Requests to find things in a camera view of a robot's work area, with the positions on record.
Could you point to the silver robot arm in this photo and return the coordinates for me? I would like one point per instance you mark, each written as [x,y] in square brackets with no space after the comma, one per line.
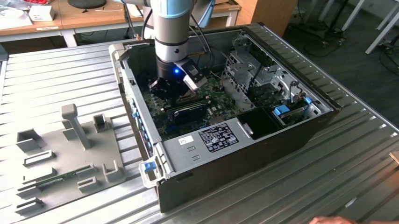
[171,28]

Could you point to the CPU socket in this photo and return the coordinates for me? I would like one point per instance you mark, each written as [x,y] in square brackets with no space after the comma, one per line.
[188,98]

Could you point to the green RAM stick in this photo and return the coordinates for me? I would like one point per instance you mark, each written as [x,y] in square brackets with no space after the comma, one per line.
[192,103]
[52,180]

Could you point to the black graphics card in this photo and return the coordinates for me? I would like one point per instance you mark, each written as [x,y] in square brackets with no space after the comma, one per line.
[190,115]

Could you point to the green motherboard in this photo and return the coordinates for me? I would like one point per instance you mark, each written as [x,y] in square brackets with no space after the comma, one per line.
[218,102]

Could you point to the grey power supply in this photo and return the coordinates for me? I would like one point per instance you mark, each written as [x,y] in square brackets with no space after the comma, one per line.
[187,154]

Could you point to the hard disk in blue carrier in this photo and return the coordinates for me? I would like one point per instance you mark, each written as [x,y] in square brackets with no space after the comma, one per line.
[282,110]

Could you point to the black round pad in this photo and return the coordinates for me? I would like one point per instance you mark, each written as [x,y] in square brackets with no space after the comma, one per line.
[87,2]

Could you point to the wooden cabinet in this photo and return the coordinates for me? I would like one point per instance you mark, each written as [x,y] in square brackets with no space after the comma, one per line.
[271,14]

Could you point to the blue plastic drive latch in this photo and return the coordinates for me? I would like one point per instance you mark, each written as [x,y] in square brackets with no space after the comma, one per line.
[307,100]

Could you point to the grey parts rack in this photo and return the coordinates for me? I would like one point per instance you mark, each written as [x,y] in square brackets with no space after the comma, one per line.
[62,151]

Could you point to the white cardboard box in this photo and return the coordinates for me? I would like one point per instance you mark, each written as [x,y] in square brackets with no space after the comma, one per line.
[42,13]

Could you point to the black grey PC case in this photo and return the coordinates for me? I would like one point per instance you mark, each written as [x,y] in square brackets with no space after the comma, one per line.
[218,186]

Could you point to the red packet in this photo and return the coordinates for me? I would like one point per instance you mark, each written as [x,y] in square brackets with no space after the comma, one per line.
[38,2]

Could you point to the white plastic bag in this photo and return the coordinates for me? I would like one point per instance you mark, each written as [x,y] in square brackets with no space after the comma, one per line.
[12,18]

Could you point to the black wheeled stand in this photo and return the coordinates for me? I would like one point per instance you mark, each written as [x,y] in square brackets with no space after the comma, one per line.
[335,23]

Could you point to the brown wooden board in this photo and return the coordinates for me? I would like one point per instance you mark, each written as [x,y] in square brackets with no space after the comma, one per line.
[395,156]

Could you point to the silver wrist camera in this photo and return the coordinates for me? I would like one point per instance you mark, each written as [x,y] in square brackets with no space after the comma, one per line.
[195,79]

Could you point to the wooden desk white frame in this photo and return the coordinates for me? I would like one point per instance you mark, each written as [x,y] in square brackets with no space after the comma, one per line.
[103,16]
[47,24]

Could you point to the white table frame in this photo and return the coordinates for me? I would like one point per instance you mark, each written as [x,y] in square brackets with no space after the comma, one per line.
[352,15]
[382,35]

